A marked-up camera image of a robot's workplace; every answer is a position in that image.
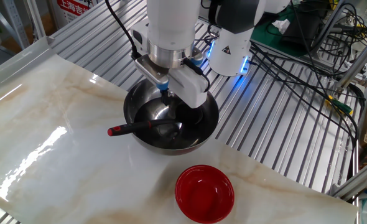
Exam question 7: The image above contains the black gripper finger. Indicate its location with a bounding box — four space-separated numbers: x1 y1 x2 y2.
160 88 172 106

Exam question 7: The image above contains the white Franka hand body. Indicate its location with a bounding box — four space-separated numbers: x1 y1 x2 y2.
130 21 210 109

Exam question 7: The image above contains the black ladle with red-tipped handle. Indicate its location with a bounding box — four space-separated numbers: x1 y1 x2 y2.
107 104 205 138

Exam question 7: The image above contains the large stainless steel bowl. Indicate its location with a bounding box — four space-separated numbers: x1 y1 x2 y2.
123 76 220 156

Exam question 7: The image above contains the small red bowl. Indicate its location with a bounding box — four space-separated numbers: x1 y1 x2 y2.
174 164 235 224

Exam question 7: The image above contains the green cutting mat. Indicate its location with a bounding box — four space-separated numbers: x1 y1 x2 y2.
250 6 327 58

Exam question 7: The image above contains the crumpled white paper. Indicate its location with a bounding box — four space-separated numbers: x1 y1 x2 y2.
271 18 292 35

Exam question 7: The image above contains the glossy marble pattern mat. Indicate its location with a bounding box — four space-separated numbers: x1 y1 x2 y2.
0 36 358 224

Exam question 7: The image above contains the black box device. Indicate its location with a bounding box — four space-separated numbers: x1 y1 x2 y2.
279 11 326 47

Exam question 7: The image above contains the red and white sign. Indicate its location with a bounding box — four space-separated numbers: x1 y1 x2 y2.
51 0 99 27

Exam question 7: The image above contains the green and yellow screwdriver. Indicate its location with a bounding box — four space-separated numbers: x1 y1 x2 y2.
325 95 354 115

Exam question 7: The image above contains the grey perforated shelf upright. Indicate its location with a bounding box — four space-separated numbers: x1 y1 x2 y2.
0 0 30 50

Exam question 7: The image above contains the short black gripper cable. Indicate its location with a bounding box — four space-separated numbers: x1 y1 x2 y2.
183 58 211 93

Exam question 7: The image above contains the silver camera with blue caps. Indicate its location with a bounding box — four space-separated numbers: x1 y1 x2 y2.
134 55 205 91

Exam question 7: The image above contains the black strap on forearm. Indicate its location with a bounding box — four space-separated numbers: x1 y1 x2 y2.
207 0 221 27

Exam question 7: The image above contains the long black camera cable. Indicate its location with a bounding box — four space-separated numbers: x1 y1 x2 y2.
105 0 141 60

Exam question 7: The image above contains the black floor cable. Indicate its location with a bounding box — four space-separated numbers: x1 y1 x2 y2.
250 42 360 147

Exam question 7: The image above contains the white metal post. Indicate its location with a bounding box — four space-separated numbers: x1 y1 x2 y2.
24 0 47 40

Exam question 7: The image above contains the aluminium frame beam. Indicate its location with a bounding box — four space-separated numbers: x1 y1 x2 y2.
329 155 367 200
335 27 367 91

